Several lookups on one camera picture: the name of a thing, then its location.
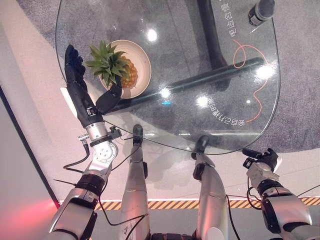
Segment dark robot torso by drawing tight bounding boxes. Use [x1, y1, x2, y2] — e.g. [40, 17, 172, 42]
[149, 232, 199, 240]

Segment cream round plate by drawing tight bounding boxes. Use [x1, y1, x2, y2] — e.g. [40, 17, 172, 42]
[98, 39, 152, 99]

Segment yellow black hazard tape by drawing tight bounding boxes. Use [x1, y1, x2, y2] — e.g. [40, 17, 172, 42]
[59, 196, 320, 211]

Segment silver right robot leg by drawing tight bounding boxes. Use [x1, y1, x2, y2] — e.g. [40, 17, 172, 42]
[190, 135, 230, 240]

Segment silver robot leg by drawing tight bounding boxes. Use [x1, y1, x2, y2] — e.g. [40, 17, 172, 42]
[190, 135, 230, 240]
[120, 124, 151, 240]

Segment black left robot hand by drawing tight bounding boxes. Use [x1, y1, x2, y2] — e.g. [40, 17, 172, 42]
[60, 44, 124, 129]

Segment pineapple with green crown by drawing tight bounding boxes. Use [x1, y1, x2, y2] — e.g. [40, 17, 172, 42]
[84, 40, 139, 90]

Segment black table base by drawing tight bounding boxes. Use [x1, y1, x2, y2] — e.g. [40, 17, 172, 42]
[107, 0, 266, 112]

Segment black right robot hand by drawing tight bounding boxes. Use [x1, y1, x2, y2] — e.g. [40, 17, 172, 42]
[241, 147, 281, 189]

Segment dark cylindrical bottle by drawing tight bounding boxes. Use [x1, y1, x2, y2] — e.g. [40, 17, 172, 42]
[247, 0, 276, 27]

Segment silver left robot leg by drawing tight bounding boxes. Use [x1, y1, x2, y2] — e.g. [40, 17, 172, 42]
[120, 124, 151, 240]

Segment round glass table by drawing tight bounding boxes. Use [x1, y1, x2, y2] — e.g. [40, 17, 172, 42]
[55, 0, 281, 155]

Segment grey carpet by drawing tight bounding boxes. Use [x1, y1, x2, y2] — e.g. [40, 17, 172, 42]
[14, 0, 320, 154]

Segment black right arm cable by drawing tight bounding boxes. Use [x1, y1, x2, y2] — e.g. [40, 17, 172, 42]
[245, 186, 263, 210]

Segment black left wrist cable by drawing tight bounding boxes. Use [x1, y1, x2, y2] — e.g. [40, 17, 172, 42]
[63, 143, 91, 174]

